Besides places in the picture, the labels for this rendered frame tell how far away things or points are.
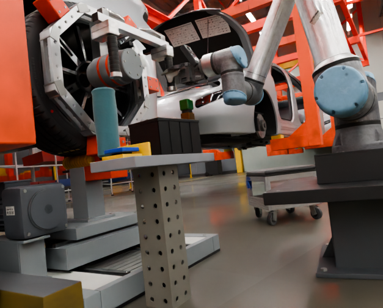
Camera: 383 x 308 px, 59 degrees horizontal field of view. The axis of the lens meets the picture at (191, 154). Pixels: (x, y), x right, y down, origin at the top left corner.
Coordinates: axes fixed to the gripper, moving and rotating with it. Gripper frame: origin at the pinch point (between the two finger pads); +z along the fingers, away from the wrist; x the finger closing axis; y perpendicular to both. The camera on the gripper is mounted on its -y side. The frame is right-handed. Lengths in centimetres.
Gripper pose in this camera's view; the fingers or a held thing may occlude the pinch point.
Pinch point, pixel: (165, 73)
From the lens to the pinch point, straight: 153.5
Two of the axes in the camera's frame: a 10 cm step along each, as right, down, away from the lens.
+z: -8.4, 1.2, 5.3
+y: 1.1, 9.9, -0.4
